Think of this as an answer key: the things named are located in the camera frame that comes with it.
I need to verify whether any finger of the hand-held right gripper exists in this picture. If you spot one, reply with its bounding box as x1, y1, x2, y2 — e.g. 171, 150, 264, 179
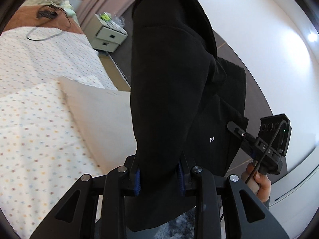
227, 121, 258, 142
239, 141, 258, 159

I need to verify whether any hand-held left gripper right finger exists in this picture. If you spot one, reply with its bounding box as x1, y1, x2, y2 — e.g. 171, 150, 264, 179
177, 152, 290, 239

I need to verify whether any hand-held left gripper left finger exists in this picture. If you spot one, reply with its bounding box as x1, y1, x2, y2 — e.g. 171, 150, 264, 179
29, 154, 141, 239

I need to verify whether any black button jacket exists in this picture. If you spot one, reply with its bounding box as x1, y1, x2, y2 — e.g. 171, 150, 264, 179
124, 0, 249, 232

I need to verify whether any person's right forearm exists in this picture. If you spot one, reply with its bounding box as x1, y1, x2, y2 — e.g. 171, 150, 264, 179
258, 195, 272, 210

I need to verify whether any person's right hand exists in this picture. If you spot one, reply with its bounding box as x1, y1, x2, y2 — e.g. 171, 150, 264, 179
245, 163, 272, 201

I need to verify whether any blue grey shaggy rug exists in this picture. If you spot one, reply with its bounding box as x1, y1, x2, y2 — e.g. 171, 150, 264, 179
152, 208, 197, 239

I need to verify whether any folded beige blanket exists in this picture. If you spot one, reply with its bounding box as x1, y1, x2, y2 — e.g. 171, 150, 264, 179
58, 77, 139, 176

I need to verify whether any white dotted bed sheet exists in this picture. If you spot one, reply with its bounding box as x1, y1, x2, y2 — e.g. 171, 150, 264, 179
0, 26, 119, 232

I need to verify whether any white nightstand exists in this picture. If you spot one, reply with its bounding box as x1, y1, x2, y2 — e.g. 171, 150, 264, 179
83, 13, 129, 53

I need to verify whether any clear plastic bundle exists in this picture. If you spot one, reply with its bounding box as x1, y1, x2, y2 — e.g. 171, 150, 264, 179
108, 15, 125, 29

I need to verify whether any pale green cloth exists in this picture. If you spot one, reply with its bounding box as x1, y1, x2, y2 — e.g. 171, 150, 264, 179
61, 0, 76, 17

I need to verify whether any black electronic device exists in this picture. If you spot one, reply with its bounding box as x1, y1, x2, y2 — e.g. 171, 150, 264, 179
37, 4, 59, 19

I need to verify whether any orange quilt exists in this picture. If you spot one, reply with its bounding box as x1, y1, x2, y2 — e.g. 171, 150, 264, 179
5, 4, 84, 34

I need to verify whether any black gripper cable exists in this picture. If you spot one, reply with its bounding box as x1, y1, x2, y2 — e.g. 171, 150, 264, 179
245, 120, 287, 183

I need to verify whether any thin black cable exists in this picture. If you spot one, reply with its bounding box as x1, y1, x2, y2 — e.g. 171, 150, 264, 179
26, 6, 73, 41

